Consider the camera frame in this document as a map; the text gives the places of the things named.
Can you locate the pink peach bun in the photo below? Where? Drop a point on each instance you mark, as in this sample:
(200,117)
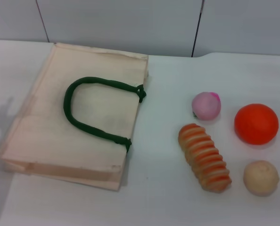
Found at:
(206,107)

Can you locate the beige egg yolk pastry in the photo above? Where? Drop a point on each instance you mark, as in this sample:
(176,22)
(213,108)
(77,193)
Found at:
(261,179)

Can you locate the orange striped ridged bread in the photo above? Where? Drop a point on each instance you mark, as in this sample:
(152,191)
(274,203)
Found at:
(203,155)

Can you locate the orange fruit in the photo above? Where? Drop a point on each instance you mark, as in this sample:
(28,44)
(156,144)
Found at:
(256,123)

